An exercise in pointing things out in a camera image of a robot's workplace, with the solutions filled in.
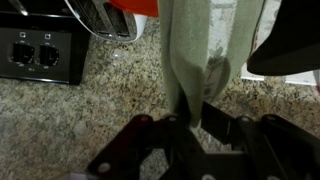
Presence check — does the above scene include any white chrome toaster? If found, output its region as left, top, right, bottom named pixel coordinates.
left=64, top=0, right=148, bottom=43

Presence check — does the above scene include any orange plastic lid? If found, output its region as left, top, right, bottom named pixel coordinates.
left=109, top=0, right=160, bottom=18

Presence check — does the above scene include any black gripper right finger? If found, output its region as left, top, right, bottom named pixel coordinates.
left=200, top=101, right=320, bottom=180

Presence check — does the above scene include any green patterned towel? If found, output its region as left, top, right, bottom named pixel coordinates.
left=158, top=0, right=268, bottom=129

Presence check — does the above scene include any black electric stove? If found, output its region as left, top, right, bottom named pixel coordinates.
left=0, top=0, right=91, bottom=86

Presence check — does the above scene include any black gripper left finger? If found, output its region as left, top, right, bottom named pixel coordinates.
left=87, top=114, right=205, bottom=180

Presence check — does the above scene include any large black object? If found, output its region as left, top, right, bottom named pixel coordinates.
left=247, top=0, right=320, bottom=77

